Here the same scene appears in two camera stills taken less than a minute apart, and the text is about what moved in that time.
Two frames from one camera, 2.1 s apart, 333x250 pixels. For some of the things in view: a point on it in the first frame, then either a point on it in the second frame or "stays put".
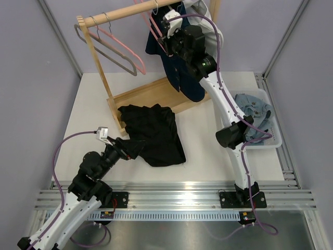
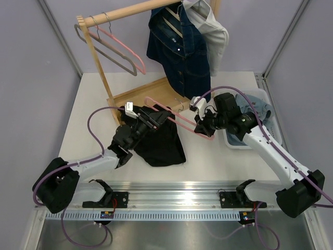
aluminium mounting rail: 188,196 stays put
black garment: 155,125 stays put
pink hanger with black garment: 153,18 → 177,123
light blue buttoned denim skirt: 261,112 stays put
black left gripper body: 122,153 → 150,121
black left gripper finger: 133,147 → 159,116
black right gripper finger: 161,40 → 202,129
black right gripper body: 174,43 → 207,120
